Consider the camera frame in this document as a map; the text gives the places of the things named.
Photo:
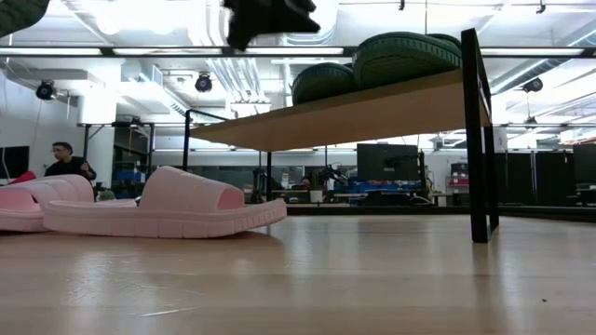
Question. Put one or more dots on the black wall screen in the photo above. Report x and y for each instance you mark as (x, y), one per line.
(16, 160)

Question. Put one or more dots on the small leafy desk plant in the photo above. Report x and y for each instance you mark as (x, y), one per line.
(106, 195)

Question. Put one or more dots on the pink rubber slide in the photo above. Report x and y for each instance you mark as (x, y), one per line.
(28, 205)
(186, 205)

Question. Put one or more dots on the black computer monitor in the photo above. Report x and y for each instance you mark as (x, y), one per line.
(386, 163)

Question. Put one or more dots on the black metal table frame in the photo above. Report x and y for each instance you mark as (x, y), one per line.
(372, 210)

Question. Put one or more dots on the black ceiling spotlight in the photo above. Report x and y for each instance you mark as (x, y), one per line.
(533, 85)
(203, 84)
(45, 90)

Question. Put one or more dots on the green artificial plant white pot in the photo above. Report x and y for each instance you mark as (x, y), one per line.
(18, 14)

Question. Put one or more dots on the wooden shelf black metal frame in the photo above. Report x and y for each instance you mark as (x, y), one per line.
(349, 121)

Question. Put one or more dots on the person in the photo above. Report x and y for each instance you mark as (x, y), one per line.
(306, 181)
(70, 167)

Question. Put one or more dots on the green rubber slide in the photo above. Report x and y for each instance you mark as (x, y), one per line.
(405, 60)
(321, 84)

